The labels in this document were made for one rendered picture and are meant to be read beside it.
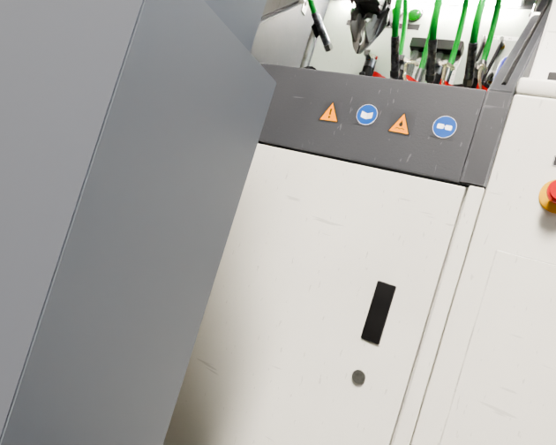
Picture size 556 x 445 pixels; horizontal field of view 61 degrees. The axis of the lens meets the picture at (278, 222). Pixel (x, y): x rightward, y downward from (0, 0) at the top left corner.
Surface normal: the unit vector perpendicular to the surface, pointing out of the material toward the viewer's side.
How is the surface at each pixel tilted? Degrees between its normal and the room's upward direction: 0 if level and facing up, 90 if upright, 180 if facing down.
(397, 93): 90
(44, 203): 90
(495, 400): 90
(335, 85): 90
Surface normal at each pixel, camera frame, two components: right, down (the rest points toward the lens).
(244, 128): 0.88, 0.26
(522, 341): -0.41, -0.16
